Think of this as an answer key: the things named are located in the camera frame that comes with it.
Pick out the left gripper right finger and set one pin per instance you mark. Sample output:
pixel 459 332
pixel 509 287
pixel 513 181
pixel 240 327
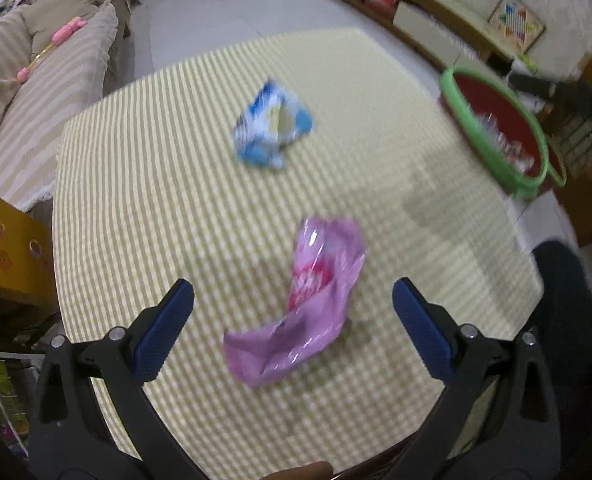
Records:
pixel 496 417

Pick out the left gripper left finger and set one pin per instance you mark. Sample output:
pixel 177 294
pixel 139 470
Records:
pixel 69 436

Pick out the brown white paper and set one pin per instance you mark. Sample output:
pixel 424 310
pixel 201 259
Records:
pixel 512 151

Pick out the person's right hand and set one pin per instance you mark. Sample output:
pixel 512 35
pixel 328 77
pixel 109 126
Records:
pixel 316 471

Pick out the red bin green rim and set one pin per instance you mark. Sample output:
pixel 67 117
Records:
pixel 466 93

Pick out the Chinese checkers board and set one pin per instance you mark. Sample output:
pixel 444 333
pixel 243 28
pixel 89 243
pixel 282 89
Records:
pixel 518 25

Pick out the wooden TV cabinet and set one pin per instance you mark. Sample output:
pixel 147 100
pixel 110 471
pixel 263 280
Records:
pixel 444 32

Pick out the wooden chair back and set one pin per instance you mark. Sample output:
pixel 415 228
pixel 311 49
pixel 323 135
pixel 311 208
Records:
pixel 26 260

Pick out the yellow checkered tablecloth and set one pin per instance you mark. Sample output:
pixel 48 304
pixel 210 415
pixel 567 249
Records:
pixel 149 189

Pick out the pink plastic bag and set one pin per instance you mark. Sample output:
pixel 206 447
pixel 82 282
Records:
pixel 328 260

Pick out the blue white snack wrapper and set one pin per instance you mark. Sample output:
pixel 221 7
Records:
pixel 274 120

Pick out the beige striped sofa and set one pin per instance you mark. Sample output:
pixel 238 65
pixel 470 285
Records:
pixel 74 76

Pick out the pink toy wand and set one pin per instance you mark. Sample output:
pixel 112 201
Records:
pixel 58 38

